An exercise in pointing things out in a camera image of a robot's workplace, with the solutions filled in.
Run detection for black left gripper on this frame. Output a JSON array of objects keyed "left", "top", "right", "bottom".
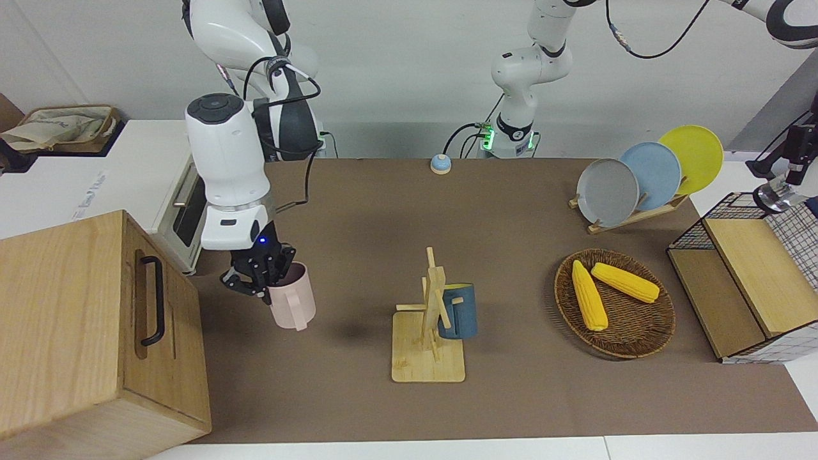
[{"left": 785, "top": 125, "right": 818, "bottom": 187}]

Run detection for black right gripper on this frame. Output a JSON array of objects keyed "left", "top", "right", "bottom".
[{"left": 220, "top": 220, "right": 298, "bottom": 301}]

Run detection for pink mug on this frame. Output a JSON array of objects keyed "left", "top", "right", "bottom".
[{"left": 266, "top": 262, "right": 316, "bottom": 331}]

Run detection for black stand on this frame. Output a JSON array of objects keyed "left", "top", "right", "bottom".
[{"left": 745, "top": 110, "right": 812, "bottom": 180}]

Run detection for white toaster oven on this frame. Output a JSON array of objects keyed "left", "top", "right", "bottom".
[{"left": 150, "top": 157, "right": 213, "bottom": 276}]

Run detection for yellow plate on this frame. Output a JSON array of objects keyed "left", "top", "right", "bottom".
[{"left": 658, "top": 125, "right": 724, "bottom": 196}]

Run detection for light blue plate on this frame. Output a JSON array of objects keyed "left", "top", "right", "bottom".
[{"left": 619, "top": 142, "right": 682, "bottom": 212}]

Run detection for wooden plate rack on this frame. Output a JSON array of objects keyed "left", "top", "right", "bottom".
[{"left": 569, "top": 192, "right": 690, "bottom": 235}]

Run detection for wooden mug rack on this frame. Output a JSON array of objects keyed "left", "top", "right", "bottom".
[{"left": 391, "top": 247, "right": 466, "bottom": 383}]

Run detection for brown table mat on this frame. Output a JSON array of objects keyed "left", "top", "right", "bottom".
[{"left": 189, "top": 158, "right": 818, "bottom": 445}]

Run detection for grey plate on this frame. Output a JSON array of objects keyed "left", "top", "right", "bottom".
[{"left": 576, "top": 158, "right": 640, "bottom": 229}]

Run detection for dark blue mug yellow inside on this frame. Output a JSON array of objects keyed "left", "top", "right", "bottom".
[{"left": 438, "top": 284, "right": 478, "bottom": 340}]

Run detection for yellow corn cob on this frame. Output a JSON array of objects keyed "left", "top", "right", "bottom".
[
  {"left": 571, "top": 259, "right": 609, "bottom": 332},
  {"left": 590, "top": 262, "right": 660, "bottom": 304}
]

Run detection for light wooden cabinet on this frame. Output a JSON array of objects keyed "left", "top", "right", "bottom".
[{"left": 0, "top": 210, "right": 213, "bottom": 460}]

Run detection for brown wooden tray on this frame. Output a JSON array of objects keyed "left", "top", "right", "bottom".
[{"left": 0, "top": 104, "right": 123, "bottom": 155}]

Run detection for brown wicker basket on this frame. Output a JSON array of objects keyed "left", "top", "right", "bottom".
[{"left": 554, "top": 249, "right": 676, "bottom": 360}]

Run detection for beige cloth bag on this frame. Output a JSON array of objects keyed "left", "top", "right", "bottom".
[{"left": 3, "top": 107, "right": 116, "bottom": 151}]

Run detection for wire grid shelf wooden boards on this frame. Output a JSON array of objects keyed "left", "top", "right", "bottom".
[{"left": 667, "top": 192, "right": 818, "bottom": 365}]

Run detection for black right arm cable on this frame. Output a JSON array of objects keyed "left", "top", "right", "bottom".
[{"left": 243, "top": 56, "right": 324, "bottom": 213}]

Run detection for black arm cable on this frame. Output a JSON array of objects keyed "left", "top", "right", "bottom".
[
  {"left": 243, "top": 56, "right": 324, "bottom": 213},
  {"left": 604, "top": 0, "right": 711, "bottom": 60}
]

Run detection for black cabinet handle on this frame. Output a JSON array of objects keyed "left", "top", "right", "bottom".
[{"left": 139, "top": 256, "right": 166, "bottom": 348}]

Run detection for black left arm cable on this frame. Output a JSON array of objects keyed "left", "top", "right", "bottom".
[{"left": 604, "top": 0, "right": 711, "bottom": 60}]

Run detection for black base cable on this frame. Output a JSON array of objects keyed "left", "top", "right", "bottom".
[{"left": 444, "top": 93, "right": 507, "bottom": 159}]

